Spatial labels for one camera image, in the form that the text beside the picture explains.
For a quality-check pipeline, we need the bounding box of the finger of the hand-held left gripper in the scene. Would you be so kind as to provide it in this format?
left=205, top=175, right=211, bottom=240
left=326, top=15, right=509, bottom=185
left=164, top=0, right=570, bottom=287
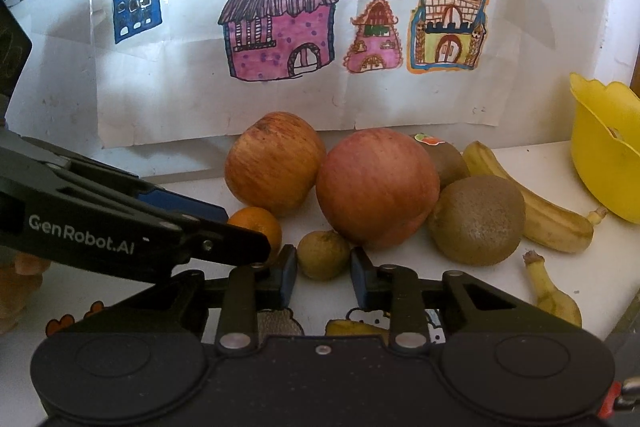
left=135, top=186, right=230, bottom=225
left=170, top=213, right=272, bottom=267

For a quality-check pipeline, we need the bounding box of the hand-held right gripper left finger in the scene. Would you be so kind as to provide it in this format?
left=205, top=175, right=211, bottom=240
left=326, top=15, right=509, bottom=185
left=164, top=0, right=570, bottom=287
left=114, top=244, right=299, bottom=355

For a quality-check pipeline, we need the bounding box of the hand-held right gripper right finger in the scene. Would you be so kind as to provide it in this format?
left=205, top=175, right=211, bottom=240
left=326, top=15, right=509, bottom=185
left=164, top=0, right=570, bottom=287
left=351, top=247, right=532, bottom=354

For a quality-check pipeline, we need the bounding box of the orange tangerine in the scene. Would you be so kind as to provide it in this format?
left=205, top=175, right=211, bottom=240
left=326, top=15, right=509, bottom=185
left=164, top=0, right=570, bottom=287
left=227, top=206, right=283, bottom=264

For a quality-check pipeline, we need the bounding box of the small brown longan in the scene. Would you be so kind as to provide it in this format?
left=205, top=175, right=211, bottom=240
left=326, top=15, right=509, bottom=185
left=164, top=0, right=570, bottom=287
left=296, top=230, right=352, bottom=281

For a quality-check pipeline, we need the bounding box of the streaked orange-red apple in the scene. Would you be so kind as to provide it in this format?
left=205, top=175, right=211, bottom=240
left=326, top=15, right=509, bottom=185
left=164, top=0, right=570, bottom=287
left=224, top=111, right=327, bottom=219

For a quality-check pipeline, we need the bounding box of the smooth red apple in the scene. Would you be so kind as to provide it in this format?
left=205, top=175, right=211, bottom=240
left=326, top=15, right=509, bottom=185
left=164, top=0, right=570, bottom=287
left=315, top=128, right=441, bottom=250

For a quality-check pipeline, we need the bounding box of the large brown kiwi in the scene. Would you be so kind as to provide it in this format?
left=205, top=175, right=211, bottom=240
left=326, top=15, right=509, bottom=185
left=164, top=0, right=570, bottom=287
left=427, top=175, right=527, bottom=267

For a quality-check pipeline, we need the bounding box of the curved yellow banana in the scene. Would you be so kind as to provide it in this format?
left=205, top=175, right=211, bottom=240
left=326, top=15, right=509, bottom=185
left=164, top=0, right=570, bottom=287
left=523, top=251, right=584, bottom=329

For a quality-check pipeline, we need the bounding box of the person's left hand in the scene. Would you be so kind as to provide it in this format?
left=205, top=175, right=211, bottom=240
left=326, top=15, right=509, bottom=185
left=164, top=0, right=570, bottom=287
left=0, top=253, right=52, bottom=335

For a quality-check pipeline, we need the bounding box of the colourful houses drawing poster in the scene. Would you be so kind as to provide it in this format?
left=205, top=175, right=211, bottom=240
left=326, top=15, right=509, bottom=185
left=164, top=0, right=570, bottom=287
left=89, top=0, right=543, bottom=151

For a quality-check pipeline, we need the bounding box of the kiwi with sticker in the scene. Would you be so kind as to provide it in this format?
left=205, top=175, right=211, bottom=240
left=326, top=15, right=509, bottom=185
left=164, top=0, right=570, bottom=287
left=413, top=132, right=471, bottom=188

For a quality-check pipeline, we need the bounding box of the long yellow banana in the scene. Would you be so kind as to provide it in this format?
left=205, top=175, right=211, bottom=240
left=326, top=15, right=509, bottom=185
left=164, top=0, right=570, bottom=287
left=462, top=141, right=609, bottom=254

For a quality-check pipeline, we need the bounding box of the yellow plastic bowl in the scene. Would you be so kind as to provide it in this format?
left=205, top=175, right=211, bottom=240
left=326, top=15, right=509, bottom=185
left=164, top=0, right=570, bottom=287
left=569, top=73, right=640, bottom=224

